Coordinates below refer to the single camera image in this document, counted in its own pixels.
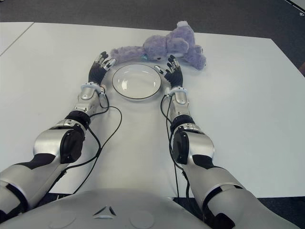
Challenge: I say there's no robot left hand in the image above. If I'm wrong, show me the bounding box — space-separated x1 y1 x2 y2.
87 51 117 84

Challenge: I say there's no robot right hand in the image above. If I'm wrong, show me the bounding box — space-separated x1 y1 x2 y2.
154 54 184 89

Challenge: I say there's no purple plush doll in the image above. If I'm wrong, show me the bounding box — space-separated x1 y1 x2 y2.
110 21 207 70

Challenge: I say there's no white plate with black rim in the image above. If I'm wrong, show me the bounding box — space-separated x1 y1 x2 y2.
112 63 164 103

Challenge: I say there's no grey robot torso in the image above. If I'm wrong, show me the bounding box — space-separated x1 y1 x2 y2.
0 189 241 229

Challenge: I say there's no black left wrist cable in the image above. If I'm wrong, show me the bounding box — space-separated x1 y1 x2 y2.
63 92 123 194

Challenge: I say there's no short black looped cable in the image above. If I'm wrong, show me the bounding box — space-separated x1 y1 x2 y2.
181 169 192 199

